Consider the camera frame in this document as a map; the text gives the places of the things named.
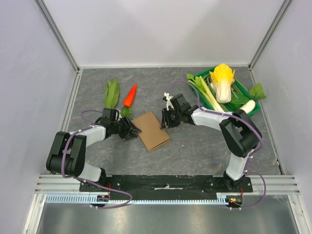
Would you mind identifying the orange carrot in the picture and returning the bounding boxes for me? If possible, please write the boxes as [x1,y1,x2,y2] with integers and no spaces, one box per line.
[123,84,137,108]

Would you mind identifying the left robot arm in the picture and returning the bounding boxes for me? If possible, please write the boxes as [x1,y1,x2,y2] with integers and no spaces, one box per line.
[46,108,142,192]

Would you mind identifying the yellow napa cabbage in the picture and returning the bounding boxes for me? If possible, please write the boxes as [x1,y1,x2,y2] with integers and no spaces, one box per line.
[210,63,235,103]

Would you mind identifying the green plastic tray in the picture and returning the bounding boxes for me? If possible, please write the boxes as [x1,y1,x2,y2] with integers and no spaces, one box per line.
[187,63,266,116]

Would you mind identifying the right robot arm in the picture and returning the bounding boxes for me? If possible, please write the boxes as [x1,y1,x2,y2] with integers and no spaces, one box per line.
[161,93,262,192]

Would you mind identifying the brown cardboard express box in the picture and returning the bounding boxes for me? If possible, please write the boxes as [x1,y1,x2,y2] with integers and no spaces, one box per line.
[132,111,171,152]

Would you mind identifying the white radish with leaves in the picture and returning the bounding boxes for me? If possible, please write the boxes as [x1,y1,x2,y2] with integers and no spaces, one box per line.
[240,83,267,114]

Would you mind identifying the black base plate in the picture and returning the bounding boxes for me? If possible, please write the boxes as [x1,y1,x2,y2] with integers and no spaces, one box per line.
[79,174,253,194]

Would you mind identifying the grey slotted cable duct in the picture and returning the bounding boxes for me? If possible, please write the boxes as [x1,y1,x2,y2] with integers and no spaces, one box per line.
[45,193,242,204]

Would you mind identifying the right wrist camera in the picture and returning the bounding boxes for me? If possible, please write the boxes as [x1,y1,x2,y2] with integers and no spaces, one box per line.
[163,92,174,110]

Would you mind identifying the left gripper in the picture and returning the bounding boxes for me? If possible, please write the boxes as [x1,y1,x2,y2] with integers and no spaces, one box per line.
[111,116,141,141]

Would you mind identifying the green leafy lettuce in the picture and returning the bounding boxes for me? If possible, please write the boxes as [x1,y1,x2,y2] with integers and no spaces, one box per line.
[104,78,120,109]

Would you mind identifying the green bok choy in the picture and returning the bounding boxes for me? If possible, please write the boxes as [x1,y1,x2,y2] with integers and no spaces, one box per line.
[228,94,249,110]

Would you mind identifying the green celery stalk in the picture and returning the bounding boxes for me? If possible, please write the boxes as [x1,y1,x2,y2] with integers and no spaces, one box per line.
[187,74,224,112]

